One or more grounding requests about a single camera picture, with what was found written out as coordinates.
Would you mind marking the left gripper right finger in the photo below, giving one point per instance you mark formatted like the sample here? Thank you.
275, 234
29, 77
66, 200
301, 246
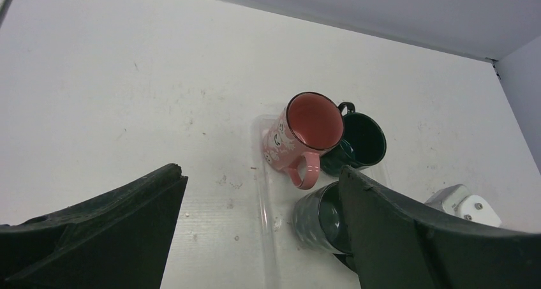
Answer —
398, 242

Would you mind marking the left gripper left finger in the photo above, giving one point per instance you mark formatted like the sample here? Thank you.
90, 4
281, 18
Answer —
120, 239

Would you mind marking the grey mug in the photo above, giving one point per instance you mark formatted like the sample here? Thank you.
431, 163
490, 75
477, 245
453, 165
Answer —
319, 223

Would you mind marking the dark green mug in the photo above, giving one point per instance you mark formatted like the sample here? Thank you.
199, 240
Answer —
363, 144

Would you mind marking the pink ghost pattern mug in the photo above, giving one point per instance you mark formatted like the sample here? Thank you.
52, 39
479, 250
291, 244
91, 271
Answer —
309, 126

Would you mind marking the clear plastic tray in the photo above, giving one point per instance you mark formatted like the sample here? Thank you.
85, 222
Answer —
287, 262

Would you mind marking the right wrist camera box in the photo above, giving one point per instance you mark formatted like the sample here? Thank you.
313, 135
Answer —
460, 202

